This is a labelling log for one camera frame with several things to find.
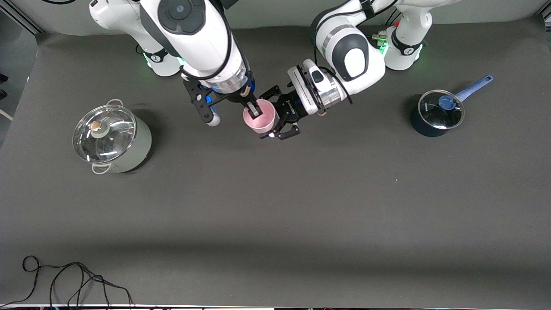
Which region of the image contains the pink plastic cup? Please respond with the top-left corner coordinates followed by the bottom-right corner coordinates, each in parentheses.
top-left (243, 99), bottom-right (279, 134)

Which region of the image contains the dark grey table mat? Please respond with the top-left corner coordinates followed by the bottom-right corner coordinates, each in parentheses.
top-left (0, 17), bottom-right (551, 307)

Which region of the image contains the glass lid with beige knob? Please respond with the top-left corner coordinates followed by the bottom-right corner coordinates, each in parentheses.
top-left (72, 105), bottom-right (137, 164)

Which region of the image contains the dark blue saucepan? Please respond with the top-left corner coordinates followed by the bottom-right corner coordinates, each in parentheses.
top-left (410, 75), bottom-right (494, 137)

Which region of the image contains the glass lid with blue knob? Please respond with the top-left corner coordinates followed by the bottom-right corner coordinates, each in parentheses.
top-left (418, 90), bottom-right (465, 130)

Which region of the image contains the grey-green two-handled stockpot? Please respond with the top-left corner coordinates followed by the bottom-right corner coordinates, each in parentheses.
top-left (72, 99), bottom-right (152, 174)

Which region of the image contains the thin black loose cable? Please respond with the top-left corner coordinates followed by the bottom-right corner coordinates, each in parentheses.
top-left (0, 255), bottom-right (134, 309)

